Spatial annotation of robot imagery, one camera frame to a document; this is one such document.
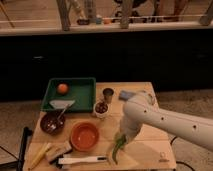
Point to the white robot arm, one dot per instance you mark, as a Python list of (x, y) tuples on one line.
[(139, 109)]

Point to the dark brown bowl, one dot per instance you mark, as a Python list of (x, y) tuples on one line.
[(51, 123)]

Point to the wooden block brush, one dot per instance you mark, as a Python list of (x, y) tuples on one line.
[(58, 150)]

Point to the small metal cup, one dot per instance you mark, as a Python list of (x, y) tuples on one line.
[(108, 94)]

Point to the white folded paper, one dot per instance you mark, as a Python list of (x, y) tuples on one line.
[(61, 104)]

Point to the green plastic tray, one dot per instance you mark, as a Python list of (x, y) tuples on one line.
[(82, 91)]

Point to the metal spoon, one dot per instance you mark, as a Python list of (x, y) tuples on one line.
[(61, 114)]

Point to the orange fruit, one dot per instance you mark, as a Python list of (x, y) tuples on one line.
[(62, 88)]

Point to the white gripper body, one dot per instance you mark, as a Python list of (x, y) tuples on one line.
[(129, 127)]

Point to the white handled knife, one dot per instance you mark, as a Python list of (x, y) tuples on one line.
[(74, 160)]

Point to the green pepper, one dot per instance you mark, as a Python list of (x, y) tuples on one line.
[(119, 143)]

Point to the blue sponge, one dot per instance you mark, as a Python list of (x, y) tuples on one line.
[(125, 95)]

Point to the white cup with dark contents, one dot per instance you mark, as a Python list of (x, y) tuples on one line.
[(100, 109)]

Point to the orange bowl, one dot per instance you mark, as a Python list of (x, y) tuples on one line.
[(84, 136)]

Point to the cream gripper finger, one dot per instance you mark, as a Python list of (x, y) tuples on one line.
[(128, 140)]

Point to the black chair frame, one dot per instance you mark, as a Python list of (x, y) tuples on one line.
[(19, 160)]

